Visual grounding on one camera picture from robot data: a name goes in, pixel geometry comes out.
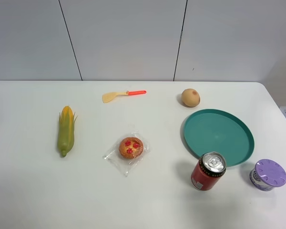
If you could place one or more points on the tan round pear fruit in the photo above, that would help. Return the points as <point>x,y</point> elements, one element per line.
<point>190,97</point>

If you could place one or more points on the wrapped fruit tart pastry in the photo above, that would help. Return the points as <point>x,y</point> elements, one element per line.
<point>127,152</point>

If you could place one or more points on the teal round plate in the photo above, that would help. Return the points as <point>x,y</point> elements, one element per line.
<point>212,130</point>

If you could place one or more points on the toy corn cob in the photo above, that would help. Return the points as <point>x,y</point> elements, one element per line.
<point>66,137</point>

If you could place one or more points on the red soda can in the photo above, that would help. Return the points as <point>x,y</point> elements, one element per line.
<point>209,169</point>

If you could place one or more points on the purple lidded round container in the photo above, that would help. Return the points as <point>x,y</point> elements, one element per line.
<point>267,175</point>

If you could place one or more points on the wooden spatula red handle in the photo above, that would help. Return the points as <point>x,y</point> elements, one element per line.
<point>112,95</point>

